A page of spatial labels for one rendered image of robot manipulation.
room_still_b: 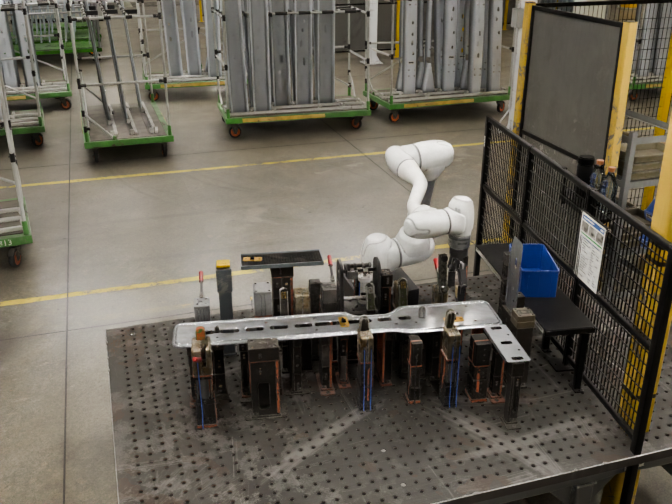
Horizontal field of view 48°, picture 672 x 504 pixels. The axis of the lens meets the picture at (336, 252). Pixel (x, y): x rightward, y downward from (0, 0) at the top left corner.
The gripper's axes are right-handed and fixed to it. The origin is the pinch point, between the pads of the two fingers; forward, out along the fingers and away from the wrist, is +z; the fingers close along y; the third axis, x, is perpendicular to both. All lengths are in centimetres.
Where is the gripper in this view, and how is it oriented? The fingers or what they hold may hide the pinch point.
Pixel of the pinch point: (455, 290)
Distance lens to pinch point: 319.3
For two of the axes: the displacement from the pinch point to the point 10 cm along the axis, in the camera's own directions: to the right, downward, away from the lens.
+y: 1.5, 4.0, -9.0
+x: 9.9, -0.6, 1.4
